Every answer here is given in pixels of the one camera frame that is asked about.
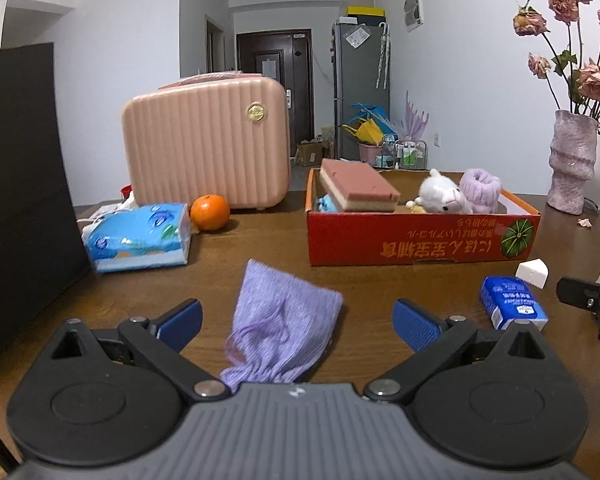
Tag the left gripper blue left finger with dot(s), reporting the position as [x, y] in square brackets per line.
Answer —
[171, 331]

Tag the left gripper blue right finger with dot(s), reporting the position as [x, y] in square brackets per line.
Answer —
[423, 331]

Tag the blue white small box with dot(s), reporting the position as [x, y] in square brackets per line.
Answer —
[507, 300]

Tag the lilac drawstring pouch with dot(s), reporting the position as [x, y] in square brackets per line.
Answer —
[281, 328]

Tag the white alpaca plush toy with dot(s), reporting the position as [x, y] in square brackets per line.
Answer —
[440, 195]

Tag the lavender towel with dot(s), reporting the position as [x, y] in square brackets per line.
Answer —
[481, 189]

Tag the pink layered sponge block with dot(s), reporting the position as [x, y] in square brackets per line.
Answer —
[357, 187]

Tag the fallen rose petal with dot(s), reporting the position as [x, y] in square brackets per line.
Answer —
[584, 223]

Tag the white wedge sponge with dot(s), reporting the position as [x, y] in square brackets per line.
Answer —
[533, 272]

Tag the blue tissue pack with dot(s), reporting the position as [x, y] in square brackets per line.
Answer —
[148, 237]

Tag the red cardboard box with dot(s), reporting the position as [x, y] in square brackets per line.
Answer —
[401, 237]

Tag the orange tangerine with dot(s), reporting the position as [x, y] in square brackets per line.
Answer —
[209, 212]

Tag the pink textured vase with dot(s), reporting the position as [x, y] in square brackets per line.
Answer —
[572, 159]

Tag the red bowl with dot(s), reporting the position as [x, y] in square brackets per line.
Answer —
[126, 191]

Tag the black paper shopping bag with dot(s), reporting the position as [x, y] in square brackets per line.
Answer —
[41, 251]

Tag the dried pink roses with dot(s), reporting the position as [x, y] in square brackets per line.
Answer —
[581, 74]

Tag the pink ribbed suitcase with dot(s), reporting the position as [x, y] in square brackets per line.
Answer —
[222, 133]

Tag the cardboard box on floor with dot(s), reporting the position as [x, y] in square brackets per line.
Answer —
[311, 154]

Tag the grey refrigerator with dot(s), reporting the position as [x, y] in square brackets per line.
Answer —
[358, 64]

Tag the yellow box on refrigerator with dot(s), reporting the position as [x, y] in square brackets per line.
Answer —
[366, 11]

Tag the wire trolley with bottles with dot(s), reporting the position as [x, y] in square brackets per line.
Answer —
[408, 155]

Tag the wall electrical panel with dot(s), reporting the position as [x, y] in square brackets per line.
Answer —
[413, 17]

